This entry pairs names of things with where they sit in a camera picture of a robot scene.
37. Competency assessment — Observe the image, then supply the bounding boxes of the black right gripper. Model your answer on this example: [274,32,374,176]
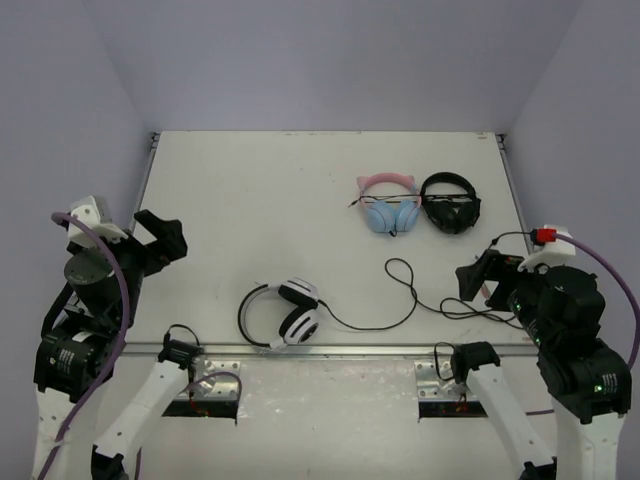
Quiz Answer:
[456,248,556,347]

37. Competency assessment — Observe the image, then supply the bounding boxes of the black headphone cable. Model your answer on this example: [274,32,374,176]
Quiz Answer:
[317,257,524,332]

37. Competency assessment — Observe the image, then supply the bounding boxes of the white black headphones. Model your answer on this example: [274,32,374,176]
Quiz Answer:
[237,277,320,351]

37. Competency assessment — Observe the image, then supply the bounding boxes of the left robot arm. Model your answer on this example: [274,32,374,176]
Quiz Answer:
[31,206,203,479]

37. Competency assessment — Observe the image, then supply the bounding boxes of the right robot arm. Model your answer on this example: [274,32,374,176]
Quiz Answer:
[450,249,632,479]

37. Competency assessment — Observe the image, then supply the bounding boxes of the pink blue cat headphones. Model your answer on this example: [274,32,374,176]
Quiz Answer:
[350,172,422,237]

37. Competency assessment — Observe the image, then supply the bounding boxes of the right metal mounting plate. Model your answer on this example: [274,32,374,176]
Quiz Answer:
[414,359,467,402]

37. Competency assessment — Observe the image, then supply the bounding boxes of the metal mounting plate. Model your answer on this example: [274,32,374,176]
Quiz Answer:
[187,357,241,402]
[414,359,467,402]

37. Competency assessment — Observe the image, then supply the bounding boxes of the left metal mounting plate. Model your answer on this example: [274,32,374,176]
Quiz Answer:
[187,357,241,402]

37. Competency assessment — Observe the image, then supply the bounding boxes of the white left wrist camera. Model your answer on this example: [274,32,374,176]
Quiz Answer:
[67,195,127,248]

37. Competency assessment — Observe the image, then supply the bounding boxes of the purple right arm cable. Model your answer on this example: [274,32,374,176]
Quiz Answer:
[524,235,640,417]

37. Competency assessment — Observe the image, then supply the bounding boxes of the aluminium table edge rail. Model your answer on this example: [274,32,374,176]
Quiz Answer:
[123,342,537,358]

